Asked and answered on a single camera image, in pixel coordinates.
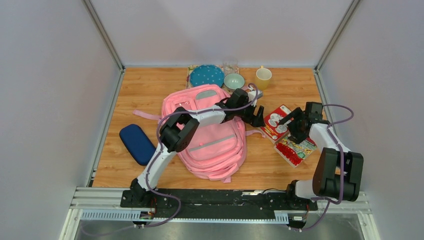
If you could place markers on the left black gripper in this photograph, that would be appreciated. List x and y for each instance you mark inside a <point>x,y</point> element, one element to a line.
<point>258,120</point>

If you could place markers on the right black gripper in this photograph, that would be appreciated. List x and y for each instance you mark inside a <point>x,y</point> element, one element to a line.
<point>297,114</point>

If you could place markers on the red lettered comic book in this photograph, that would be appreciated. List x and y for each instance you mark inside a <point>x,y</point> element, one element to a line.
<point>294,153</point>

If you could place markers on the pink student backpack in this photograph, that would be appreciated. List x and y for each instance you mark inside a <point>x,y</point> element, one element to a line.
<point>216,151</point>

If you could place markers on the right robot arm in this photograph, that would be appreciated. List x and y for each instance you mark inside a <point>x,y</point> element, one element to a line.
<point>338,173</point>

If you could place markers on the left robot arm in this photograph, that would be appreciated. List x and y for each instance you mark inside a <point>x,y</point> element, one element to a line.
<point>175,131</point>

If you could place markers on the yellow mug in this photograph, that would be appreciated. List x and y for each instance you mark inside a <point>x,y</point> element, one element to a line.
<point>263,77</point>

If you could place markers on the light green bowl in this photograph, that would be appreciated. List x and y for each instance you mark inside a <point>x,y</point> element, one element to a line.
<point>234,81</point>

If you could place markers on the clear drinking glass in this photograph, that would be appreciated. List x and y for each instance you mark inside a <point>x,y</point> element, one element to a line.
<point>230,66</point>

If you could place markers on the blue polka dot plate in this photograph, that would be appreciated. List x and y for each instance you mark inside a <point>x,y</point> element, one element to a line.
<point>206,74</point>

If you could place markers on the floral placemat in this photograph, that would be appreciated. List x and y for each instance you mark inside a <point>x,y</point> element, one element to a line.
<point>190,70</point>

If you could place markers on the navy blue pencil case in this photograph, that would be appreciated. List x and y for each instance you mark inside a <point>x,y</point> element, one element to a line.
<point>137,143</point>

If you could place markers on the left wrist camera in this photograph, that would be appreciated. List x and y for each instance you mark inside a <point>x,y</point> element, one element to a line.
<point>253,95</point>

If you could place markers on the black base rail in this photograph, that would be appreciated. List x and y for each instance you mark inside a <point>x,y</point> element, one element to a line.
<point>222,204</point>

